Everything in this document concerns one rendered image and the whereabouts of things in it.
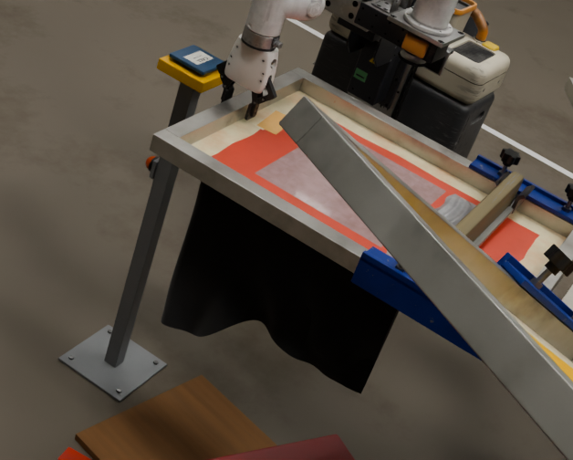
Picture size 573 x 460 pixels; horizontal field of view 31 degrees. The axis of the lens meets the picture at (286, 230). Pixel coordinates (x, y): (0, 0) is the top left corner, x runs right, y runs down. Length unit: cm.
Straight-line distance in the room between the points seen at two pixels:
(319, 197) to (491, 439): 138
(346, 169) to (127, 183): 281
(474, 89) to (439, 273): 233
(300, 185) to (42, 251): 139
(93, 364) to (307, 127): 202
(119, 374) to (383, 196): 209
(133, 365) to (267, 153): 101
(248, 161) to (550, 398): 141
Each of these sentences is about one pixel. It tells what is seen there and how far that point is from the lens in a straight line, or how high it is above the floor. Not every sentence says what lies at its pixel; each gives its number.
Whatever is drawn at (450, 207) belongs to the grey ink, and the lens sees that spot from 224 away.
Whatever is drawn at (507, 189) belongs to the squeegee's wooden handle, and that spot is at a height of 106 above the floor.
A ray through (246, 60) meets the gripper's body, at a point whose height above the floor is 109.
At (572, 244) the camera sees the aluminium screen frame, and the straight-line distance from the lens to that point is 226.
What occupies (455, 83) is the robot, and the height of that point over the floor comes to 84.
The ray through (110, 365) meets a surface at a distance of 297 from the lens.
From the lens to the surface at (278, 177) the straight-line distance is 211.
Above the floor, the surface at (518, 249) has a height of 96.
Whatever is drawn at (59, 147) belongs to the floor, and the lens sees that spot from 386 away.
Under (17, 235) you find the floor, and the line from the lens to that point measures 338.
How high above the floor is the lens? 199
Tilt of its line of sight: 32 degrees down
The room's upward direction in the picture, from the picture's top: 20 degrees clockwise
